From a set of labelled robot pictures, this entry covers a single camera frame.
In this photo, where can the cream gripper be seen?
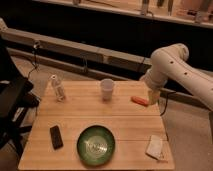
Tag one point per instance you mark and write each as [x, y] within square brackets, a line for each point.
[154, 96]

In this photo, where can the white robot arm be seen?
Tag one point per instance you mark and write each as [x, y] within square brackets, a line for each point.
[170, 63]

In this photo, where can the orange carrot toy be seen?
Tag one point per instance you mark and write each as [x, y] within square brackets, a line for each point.
[140, 101]

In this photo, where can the white paper cup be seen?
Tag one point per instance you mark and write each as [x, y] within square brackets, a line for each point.
[107, 87]

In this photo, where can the white folded cloth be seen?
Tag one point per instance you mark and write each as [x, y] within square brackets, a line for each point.
[154, 148]

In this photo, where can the green round plate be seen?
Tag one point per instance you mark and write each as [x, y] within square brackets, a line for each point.
[95, 145]

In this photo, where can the black chair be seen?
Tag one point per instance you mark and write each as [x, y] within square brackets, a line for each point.
[15, 100]

